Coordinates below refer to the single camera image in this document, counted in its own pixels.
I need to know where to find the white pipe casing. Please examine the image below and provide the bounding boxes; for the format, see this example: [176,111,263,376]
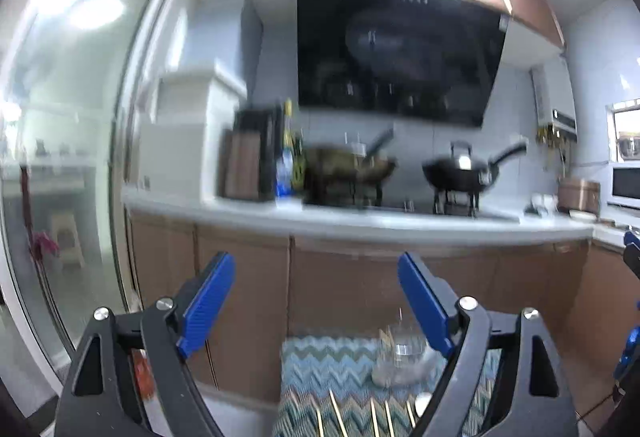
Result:
[136,0,249,199]

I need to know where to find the black wok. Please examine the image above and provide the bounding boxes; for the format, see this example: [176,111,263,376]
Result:
[421,140,529,199]

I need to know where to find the sliding glass door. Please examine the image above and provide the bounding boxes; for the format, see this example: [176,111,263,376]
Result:
[0,0,188,385]

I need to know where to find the zigzag patterned cloth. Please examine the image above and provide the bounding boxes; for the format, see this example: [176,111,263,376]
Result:
[272,334,506,437]

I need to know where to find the metal wire utensil holder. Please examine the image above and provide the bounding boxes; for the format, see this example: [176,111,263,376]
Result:
[372,307,442,388]

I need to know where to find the white water heater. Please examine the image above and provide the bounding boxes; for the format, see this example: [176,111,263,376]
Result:
[529,64,579,141]

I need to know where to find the glass blender jar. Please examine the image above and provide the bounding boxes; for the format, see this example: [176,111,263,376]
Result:
[616,131,640,161]

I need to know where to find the white plastic stool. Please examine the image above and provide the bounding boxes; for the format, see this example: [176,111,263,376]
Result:
[49,211,84,269]

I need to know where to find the black range hood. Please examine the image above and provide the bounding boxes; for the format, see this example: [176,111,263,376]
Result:
[296,0,512,129]

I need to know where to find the black gas stove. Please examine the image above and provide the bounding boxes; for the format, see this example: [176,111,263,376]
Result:
[359,198,519,224]

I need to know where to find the green bottle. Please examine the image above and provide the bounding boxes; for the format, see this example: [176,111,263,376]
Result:
[292,132,307,196]

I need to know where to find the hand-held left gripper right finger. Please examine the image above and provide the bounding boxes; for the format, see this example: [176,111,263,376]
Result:
[397,251,581,437]

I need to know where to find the brass wok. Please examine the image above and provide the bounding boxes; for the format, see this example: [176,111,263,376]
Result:
[301,128,401,199]

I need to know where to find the yellow gas valves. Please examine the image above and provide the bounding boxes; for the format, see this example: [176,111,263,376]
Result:
[534,127,571,163]

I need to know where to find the brown rice cooker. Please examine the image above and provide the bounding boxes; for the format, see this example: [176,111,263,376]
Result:
[556,176,602,219]

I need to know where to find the white microwave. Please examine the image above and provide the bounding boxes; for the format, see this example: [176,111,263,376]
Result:
[606,164,640,211]

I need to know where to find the yellow cap oil bottle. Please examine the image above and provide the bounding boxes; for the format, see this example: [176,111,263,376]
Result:
[281,98,297,153]

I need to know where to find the blue white salt bag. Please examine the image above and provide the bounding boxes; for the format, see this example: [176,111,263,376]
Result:
[274,150,294,199]

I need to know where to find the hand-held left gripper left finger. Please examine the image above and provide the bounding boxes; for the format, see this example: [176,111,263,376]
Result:
[55,251,236,437]

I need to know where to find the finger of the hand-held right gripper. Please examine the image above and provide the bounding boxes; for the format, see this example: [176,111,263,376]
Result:
[622,230,640,279]

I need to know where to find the brown lower cabinet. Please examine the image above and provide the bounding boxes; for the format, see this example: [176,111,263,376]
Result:
[125,210,640,420]

